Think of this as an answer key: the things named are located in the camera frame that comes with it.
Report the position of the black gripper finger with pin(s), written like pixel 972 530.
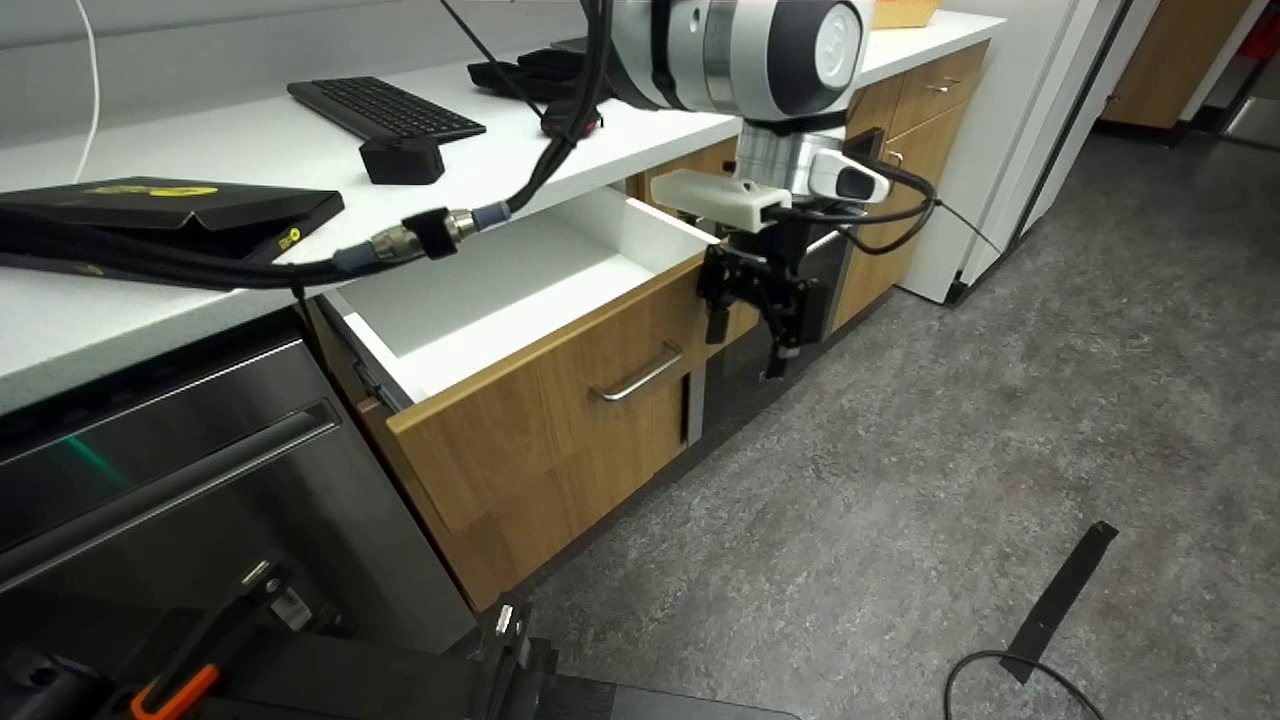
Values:
pixel 787 344
pixel 721 293

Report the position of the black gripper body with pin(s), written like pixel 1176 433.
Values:
pixel 787 274

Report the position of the wooden front drawer white interior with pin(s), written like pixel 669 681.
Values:
pixel 534 442

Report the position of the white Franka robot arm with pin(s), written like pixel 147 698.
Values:
pixel 733 55

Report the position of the small wooden drawer front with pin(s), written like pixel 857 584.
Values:
pixel 943 85

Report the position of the black built-in oven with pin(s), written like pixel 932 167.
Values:
pixel 742 387

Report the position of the wooden cabinet door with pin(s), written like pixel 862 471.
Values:
pixel 893 253

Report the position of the white refrigerator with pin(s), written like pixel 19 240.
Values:
pixel 993 133

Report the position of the black frying pan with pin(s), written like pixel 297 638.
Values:
pixel 526 73

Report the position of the black computer mouse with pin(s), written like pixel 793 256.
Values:
pixel 400 156

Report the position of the black flat bar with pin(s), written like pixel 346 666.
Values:
pixel 1060 601

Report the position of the black keyboard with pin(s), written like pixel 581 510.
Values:
pixel 386 110

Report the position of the black stand base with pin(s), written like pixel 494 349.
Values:
pixel 586 700

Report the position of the stainless steel dishwasher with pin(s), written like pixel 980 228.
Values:
pixel 200 535

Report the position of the orange black clamp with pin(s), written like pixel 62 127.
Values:
pixel 200 662

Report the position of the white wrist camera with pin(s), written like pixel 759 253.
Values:
pixel 843 177

